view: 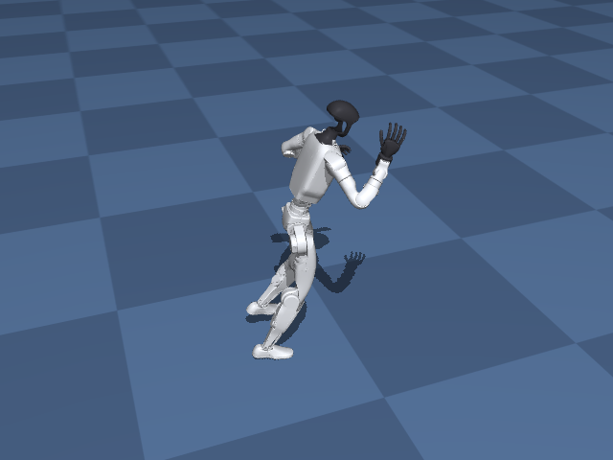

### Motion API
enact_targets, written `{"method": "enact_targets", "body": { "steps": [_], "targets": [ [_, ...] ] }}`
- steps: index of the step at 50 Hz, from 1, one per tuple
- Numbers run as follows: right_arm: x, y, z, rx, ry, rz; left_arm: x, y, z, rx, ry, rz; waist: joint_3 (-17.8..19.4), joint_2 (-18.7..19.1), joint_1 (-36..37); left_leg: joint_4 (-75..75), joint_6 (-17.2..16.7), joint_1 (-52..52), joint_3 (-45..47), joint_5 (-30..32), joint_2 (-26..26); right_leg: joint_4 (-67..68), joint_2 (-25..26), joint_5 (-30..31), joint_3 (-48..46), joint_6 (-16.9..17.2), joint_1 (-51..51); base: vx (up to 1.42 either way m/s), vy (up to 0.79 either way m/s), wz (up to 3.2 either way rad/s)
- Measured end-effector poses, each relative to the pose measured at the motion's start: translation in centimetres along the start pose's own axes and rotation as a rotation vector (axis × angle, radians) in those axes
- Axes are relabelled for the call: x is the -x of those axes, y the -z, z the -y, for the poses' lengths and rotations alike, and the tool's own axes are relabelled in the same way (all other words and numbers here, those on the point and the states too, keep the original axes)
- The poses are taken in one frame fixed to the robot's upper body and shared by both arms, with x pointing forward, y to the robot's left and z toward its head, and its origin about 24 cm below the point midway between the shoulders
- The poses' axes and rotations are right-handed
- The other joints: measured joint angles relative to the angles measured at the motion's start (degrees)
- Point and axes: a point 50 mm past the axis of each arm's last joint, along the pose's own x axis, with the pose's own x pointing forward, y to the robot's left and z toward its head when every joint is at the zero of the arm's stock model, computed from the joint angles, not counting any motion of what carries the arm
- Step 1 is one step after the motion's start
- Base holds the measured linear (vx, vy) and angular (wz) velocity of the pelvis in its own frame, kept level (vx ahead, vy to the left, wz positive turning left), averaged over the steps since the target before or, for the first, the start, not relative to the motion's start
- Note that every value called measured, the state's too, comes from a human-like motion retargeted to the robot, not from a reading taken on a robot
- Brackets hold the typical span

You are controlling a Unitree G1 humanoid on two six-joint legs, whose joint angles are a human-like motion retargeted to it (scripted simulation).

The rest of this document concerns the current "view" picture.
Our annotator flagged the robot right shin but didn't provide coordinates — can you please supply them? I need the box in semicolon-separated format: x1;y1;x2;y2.
263;294;305;351

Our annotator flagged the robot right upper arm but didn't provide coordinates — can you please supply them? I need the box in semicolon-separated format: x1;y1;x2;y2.
324;152;370;209

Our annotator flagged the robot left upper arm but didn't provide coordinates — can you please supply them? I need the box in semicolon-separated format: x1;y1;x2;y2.
281;126;319;158

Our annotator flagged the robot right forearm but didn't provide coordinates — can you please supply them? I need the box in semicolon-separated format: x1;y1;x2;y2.
355;159;390;207

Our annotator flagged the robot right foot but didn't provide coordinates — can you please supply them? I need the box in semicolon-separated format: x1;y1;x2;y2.
252;343;293;359

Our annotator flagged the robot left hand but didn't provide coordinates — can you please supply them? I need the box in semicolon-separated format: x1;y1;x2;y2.
339;145;351;158

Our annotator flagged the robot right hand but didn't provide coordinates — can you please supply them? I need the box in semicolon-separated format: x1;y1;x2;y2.
375;123;406;168

